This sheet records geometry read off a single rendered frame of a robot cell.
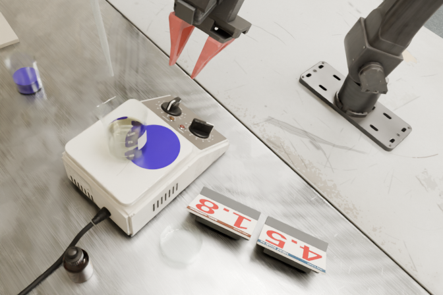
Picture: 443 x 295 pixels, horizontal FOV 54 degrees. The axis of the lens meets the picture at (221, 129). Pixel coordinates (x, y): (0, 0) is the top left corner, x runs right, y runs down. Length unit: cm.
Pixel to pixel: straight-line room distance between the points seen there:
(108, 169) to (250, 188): 21
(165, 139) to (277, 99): 25
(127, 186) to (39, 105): 26
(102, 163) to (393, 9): 43
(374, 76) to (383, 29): 7
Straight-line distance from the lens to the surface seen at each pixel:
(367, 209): 69
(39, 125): 72
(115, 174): 55
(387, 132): 77
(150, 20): 87
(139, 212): 55
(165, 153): 56
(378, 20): 66
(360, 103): 74
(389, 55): 67
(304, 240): 63
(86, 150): 57
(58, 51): 82
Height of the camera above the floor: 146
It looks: 53 degrees down
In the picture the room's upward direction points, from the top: 11 degrees clockwise
